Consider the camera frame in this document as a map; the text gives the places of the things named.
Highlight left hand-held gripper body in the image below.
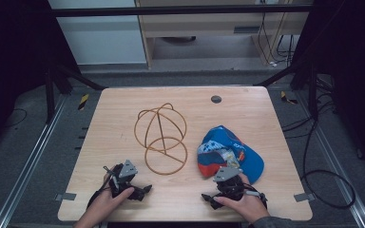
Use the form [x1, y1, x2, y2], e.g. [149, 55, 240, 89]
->
[108, 159, 139, 200]

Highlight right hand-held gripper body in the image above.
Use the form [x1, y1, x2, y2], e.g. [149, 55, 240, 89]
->
[212, 166, 245, 202]

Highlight person's right hand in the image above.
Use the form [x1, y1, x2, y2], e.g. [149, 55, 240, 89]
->
[213, 173, 271, 224]

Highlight person's left hand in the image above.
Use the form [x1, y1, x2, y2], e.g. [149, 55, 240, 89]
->
[73, 186, 136, 228]

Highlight blue and red cap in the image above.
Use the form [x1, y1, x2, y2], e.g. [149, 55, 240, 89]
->
[197, 124, 265, 184]

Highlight yellow black striped tape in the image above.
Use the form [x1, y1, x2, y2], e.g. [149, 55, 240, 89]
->
[77, 93, 90, 111]
[279, 90, 298, 105]

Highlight black metal stand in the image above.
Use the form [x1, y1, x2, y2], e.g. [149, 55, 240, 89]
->
[43, 61, 107, 124]
[253, 61, 319, 122]

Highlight white cabinet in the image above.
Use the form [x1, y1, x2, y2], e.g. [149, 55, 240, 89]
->
[48, 0, 148, 66]

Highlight black horizontal crossbar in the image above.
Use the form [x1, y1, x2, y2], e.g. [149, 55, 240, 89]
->
[48, 4, 315, 18]

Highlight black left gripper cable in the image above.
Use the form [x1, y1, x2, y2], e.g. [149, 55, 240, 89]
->
[86, 164, 120, 209]

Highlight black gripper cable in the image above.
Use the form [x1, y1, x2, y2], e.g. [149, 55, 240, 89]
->
[242, 182, 269, 209]
[86, 164, 120, 209]

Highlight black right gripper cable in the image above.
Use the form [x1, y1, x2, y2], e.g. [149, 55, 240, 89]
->
[242, 182, 269, 209]

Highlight golden wire hat stand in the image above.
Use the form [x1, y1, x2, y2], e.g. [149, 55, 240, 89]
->
[133, 102, 189, 176]

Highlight grey metal table bracket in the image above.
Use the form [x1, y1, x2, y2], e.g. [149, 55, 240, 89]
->
[293, 192, 317, 203]
[54, 192, 78, 202]

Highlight aluminium floor rail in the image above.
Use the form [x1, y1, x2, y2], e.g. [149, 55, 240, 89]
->
[0, 94, 68, 228]
[293, 89, 365, 228]

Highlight black looped floor cable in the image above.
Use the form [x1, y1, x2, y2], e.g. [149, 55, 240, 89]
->
[299, 118, 357, 210]

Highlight thin black floor cable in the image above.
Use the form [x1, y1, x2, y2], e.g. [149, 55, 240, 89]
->
[3, 107, 29, 129]

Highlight black hanging desk cables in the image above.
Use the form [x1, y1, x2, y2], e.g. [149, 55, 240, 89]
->
[257, 12, 297, 68]

